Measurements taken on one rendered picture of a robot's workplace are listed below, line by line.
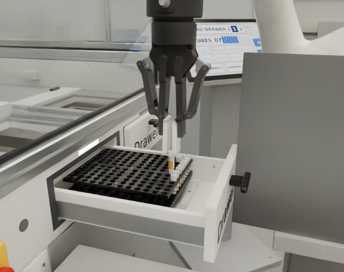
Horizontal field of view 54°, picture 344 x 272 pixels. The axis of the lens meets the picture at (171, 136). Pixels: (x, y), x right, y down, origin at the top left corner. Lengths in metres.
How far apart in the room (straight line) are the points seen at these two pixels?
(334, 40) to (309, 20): 3.19
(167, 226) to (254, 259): 1.31
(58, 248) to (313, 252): 0.53
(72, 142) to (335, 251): 0.58
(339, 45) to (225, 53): 0.71
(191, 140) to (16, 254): 1.87
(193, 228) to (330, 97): 0.34
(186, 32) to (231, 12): 1.64
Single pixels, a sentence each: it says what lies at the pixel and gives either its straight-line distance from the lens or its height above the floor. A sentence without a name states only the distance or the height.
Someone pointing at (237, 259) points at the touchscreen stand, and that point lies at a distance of 1.86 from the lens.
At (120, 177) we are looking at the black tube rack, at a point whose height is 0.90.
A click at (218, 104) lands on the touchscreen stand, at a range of 1.58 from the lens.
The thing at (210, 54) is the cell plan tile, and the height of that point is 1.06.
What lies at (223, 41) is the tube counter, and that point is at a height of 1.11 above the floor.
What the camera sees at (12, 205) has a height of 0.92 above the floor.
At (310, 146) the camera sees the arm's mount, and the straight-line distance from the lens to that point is 0.71.
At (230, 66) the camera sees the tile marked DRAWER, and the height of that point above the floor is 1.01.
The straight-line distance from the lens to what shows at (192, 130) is 2.35.
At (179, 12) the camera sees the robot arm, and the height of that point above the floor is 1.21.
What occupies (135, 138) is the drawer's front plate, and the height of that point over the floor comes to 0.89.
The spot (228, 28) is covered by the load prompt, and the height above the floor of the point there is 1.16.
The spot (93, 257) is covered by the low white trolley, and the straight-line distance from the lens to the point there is 0.72.
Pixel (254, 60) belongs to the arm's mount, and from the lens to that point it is 0.68.
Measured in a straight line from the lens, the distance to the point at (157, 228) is 0.61.
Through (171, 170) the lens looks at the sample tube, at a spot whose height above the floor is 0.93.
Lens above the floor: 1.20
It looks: 19 degrees down
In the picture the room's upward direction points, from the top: straight up
